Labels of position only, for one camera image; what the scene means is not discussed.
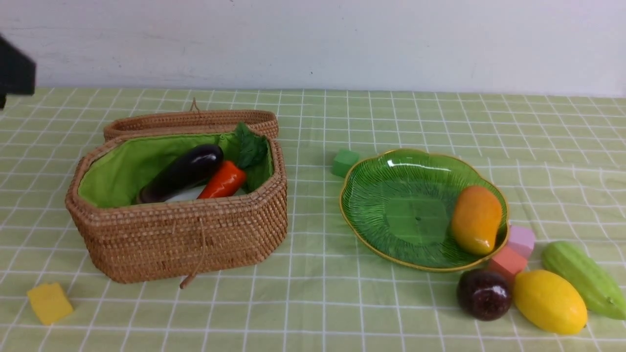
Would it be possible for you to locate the woven wicker basket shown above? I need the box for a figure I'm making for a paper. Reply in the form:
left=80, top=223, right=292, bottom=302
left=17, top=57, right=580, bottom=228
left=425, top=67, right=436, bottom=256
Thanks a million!
left=65, top=133, right=289, bottom=289

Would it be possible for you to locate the coral foam block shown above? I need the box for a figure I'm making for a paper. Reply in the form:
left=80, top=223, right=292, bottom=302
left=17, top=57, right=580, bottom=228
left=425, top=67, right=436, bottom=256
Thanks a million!
left=487, top=245, right=528, bottom=285

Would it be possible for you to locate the green glass leaf plate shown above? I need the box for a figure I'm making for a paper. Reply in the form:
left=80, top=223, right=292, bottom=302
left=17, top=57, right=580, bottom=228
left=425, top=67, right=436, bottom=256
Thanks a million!
left=338, top=149, right=510, bottom=273

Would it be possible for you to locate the wicker basket lid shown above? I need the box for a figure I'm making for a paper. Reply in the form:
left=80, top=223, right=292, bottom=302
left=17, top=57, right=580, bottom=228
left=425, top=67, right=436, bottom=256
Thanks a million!
left=103, top=99, right=279, bottom=141

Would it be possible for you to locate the yellow toy lemon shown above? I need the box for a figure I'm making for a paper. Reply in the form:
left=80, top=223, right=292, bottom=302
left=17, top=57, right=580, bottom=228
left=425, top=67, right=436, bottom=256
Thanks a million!
left=514, top=269, right=588, bottom=335

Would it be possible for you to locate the green foam cube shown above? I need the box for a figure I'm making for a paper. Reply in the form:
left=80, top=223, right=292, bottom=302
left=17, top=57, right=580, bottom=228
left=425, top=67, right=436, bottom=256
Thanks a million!
left=331, top=149, right=360, bottom=178

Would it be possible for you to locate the purple toy eggplant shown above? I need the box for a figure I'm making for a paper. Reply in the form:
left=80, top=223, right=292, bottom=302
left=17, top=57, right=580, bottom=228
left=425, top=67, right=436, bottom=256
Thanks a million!
left=134, top=143, right=224, bottom=204

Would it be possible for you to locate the orange toy carrot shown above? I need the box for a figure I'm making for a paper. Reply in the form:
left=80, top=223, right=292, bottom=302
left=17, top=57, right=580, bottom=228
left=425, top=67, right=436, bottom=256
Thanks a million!
left=197, top=122, right=269, bottom=199

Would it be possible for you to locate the white toy radish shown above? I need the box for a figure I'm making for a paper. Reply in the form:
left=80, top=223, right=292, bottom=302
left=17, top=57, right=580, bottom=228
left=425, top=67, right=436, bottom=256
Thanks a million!
left=164, top=185, right=205, bottom=202

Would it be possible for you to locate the pink foam cube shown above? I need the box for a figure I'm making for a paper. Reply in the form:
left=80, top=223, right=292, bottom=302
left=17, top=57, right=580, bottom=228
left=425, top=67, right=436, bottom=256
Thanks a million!
left=507, top=225, right=535, bottom=259

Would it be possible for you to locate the orange toy mango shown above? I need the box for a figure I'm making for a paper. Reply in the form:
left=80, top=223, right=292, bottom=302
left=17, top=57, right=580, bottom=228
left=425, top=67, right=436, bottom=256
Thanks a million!
left=450, top=185, right=503, bottom=256

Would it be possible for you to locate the yellow foam block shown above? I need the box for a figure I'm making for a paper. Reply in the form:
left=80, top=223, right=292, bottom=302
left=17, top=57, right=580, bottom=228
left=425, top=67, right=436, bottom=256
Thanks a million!
left=27, top=282, right=74, bottom=326

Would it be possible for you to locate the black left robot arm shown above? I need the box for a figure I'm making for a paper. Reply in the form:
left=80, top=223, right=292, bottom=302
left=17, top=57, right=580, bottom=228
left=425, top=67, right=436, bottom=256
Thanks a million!
left=0, top=35, right=37, bottom=110

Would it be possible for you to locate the light green toy gourd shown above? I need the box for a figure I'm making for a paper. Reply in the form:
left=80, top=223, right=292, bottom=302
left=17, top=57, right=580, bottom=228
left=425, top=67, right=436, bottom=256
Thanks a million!
left=541, top=241, right=626, bottom=321

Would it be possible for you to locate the dark red passion fruit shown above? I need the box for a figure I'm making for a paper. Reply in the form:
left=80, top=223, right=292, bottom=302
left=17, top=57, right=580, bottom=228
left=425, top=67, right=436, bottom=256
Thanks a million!
left=456, top=269, right=513, bottom=321

